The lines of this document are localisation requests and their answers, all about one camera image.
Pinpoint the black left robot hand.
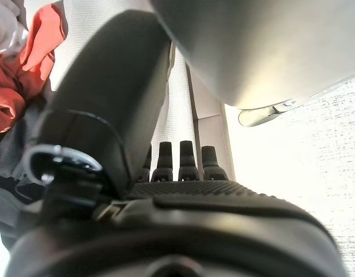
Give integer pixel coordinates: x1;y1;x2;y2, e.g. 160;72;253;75
4;10;344;277

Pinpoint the white textured bed sheet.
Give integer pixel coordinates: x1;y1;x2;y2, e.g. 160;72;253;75
23;0;355;277

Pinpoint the orange garment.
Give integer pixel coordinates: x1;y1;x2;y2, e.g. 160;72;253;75
0;2;66;140

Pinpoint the dark grey garment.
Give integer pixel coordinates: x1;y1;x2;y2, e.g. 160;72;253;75
0;95;53;240

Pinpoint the white garment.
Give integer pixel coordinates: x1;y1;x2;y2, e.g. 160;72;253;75
0;0;31;55

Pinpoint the white bed frame board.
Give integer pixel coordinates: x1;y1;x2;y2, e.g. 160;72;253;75
186;68;235;181

